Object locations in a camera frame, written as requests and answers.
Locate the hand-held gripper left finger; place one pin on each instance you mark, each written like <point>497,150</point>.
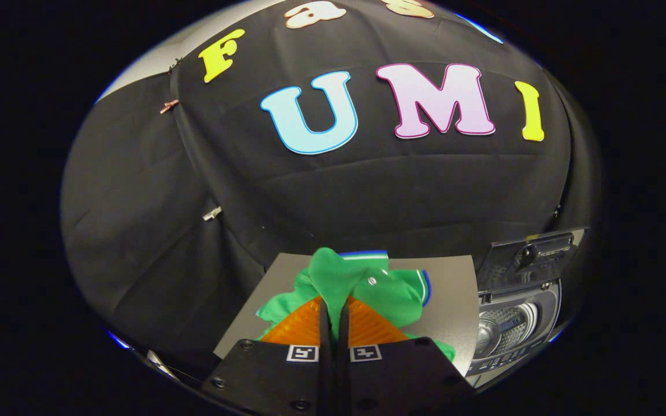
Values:
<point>324,370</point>

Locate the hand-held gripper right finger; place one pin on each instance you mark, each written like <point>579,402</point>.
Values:
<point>343,370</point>

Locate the green polo shirt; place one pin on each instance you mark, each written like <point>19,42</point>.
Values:
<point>339,277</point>

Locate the grey toy washing machine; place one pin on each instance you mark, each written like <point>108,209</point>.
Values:
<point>506,329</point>

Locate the black backdrop cloth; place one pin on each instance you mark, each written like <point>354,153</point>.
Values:
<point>367,185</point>

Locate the silver clip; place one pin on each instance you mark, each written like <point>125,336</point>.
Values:
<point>212,214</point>

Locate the copper clip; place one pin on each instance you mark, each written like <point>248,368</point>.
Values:
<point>169,106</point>

